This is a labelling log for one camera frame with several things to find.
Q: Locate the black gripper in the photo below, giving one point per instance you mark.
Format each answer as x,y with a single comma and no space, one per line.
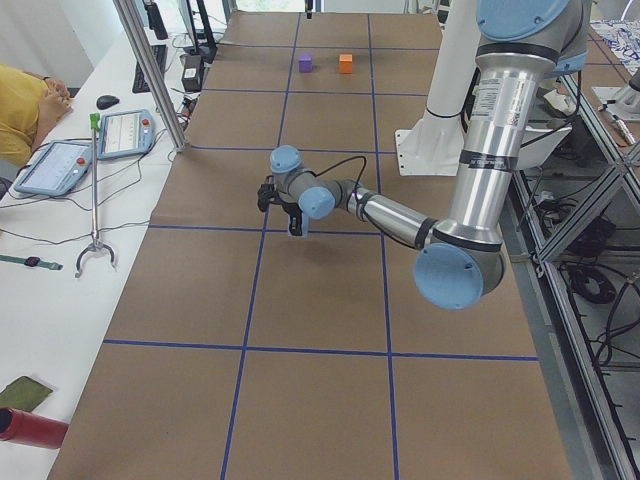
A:
290,208

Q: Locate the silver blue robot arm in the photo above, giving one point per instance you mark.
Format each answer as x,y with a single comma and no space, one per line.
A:
459,260

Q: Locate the purple foam block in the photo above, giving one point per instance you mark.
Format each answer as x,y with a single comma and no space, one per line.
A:
305,63

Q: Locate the orange foam block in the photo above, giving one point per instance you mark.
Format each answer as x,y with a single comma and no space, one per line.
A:
345,63

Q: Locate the person's hand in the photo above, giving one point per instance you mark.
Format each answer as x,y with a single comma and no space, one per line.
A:
56,101

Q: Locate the black power adapter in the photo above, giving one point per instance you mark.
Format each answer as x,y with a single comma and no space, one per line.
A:
192,75

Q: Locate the far blue teach pendant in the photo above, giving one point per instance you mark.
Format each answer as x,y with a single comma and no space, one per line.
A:
125,134

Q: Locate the blue teach pendant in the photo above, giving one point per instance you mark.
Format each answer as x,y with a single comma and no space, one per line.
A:
125,134
57,169

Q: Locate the black computer mouse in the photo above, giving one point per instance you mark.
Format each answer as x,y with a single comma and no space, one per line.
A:
104,102

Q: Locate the near blue teach pendant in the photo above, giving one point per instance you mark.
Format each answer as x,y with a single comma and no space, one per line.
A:
57,169

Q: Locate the white chair seat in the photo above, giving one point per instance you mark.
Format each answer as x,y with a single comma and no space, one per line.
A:
535,153

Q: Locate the green band smartwatch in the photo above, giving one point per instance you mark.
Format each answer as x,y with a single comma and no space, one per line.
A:
31,262

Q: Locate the person in yellow shirt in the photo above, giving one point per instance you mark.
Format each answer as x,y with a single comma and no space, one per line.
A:
23,126

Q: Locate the green cloth pouch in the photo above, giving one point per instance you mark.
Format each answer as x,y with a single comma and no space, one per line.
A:
24,393

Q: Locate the red water bottle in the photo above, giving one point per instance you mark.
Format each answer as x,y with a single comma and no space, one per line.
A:
26,428

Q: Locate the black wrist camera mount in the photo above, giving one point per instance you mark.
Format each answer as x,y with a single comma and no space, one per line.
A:
266,196

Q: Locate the green handled reacher grabber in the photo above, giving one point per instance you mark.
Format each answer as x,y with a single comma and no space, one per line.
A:
96,245

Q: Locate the aluminium frame post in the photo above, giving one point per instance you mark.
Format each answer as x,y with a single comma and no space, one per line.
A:
142,50

